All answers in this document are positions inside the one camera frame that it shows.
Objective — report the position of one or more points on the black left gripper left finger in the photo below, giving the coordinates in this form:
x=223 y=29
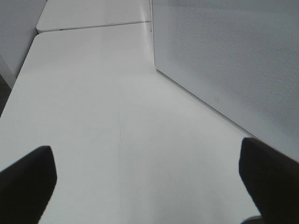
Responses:
x=26 y=187

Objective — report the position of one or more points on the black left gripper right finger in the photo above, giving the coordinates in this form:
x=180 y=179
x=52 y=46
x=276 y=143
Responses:
x=272 y=181

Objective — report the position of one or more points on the white microwave door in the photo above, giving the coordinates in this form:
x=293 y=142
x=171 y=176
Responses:
x=239 y=56

